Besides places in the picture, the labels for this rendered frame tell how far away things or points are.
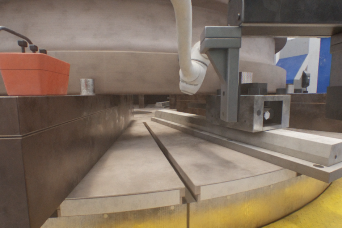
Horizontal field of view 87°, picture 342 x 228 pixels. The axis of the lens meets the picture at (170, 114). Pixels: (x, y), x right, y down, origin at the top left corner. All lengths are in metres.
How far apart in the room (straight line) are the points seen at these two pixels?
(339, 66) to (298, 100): 2.02
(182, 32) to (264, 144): 0.81
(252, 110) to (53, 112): 0.96
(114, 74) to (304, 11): 1.09
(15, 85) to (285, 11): 0.68
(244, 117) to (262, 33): 0.95
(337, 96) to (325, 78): 5.27
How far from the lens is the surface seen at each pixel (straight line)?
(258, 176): 0.99
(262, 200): 1.12
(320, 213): 1.45
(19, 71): 0.71
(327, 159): 1.07
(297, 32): 0.27
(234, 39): 0.21
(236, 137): 1.35
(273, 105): 1.38
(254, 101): 1.13
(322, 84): 5.57
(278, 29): 0.25
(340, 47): 0.30
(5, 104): 0.59
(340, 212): 1.53
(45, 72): 0.68
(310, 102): 2.30
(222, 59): 0.22
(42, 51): 0.84
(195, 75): 0.87
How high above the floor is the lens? 0.69
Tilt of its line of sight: 6 degrees down
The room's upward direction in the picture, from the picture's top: straight up
